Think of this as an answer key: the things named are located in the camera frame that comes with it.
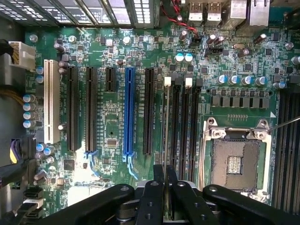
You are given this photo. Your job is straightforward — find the RAM slot with black latch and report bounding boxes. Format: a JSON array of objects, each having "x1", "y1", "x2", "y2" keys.
[
  {"x1": 172, "y1": 77, "x2": 184, "y2": 181},
  {"x1": 191, "y1": 78, "x2": 204, "y2": 189}
]

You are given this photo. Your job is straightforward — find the black RAM slot bank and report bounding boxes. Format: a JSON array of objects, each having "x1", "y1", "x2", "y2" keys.
[{"x1": 272, "y1": 88, "x2": 300, "y2": 213}]

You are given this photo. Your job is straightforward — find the RAM slot with white latch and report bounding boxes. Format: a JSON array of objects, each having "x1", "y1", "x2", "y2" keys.
[
  {"x1": 163, "y1": 76, "x2": 173, "y2": 169},
  {"x1": 182, "y1": 77, "x2": 194, "y2": 182}
]

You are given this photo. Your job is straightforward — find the silver CPU socket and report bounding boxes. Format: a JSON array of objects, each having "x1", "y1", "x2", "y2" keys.
[{"x1": 202, "y1": 116, "x2": 273, "y2": 203}]

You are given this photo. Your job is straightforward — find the long black expansion slot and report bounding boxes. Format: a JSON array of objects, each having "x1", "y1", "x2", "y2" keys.
[
  {"x1": 85, "y1": 66, "x2": 98, "y2": 152},
  {"x1": 143, "y1": 67, "x2": 156, "y2": 155},
  {"x1": 67, "y1": 66, "x2": 79, "y2": 152}
]

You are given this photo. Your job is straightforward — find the blue expansion slot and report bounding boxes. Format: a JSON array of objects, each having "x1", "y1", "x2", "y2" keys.
[{"x1": 124, "y1": 67, "x2": 136, "y2": 156}]

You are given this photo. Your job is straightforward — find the green motherboard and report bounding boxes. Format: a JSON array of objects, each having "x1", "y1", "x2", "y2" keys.
[{"x1": 23, "y1": 0, "x2": 300, "y2": 225}]

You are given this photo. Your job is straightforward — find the grey choke row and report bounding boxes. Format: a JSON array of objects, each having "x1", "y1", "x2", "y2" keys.
[{"x1": 210, "y1": 95, "x2": 270, "y2": 110}]

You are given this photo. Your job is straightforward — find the black SATA connector stack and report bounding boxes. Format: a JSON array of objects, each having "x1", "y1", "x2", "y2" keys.
[{"x1": 14, "y1": 187, "x2": 45, "y2": 222}]

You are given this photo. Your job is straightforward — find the thin metal locking lever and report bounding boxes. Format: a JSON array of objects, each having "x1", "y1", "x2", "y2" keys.
[{"x1": 268, "y1": 117, "x2": 300, "y2": 135}]

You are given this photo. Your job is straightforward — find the short black expansion slot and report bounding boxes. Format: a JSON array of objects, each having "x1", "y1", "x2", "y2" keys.
[{"x1": 105, "y1": 67, "x2": 117, "y2": 93}]

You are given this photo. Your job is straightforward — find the white PCI expansion slot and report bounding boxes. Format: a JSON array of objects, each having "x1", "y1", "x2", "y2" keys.
[{"x1": 43, "y1": 59, "x2": 61, "y2": 144}]

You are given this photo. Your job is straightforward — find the black fan header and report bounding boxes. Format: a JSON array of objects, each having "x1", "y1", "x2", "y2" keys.
[{"x1": 204, "y1": 46, "x2": 224, "y2": 58}]

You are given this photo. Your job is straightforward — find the grey PC case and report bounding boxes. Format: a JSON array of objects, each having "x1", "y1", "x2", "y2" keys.
[{"x1": 0, "y1": 0, "x2": 300, "y2": 225}]

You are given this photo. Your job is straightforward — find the silver USB port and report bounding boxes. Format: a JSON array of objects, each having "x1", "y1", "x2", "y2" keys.
[
  {"x1": 188, "y1": 0, "x2": 203, "y2": 22},
  {"x1": 207, "y1": 1, "x2": 222, "y2": 23}
]

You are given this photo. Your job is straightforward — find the white power connector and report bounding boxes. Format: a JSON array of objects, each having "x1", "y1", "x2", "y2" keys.
[{"x1": 8, "y1": 41, "x2": 38, "y2": 71}]

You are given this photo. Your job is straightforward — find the silver network port block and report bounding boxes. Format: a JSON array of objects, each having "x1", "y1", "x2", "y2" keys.
[
  {"x1": 248, "y1": 0, "x2": 270, "y2": 27},
  {"x1": 222, "y1": 0, "x2": 247, "y2": 30}
]

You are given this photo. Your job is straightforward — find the metal expansion slot covers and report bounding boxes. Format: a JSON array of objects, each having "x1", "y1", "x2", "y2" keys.
[{"x1": 0, "y1": 0, "x2": 157, "y2": 28}]

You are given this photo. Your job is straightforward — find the black connector with purple wires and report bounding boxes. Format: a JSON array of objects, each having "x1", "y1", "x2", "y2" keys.
[{"x1": 9, "y1": 137, "x2": 37, "y2": 165}]

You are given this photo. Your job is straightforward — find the thick black cable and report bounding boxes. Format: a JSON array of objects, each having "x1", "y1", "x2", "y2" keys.
[{"x1": 0, "y1": 158, "x2": 37, "y2": 186}]

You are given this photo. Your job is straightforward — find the yellow wire bundle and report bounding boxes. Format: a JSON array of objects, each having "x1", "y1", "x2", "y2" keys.
[{"x1": 0, "y1": 85, "x2": 25, "y2": 106}]

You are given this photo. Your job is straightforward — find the red and black wire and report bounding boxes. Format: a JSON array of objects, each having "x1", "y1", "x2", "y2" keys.
[{"x1": 161, "y1": 0, "x2": 200, "y2": 38}]

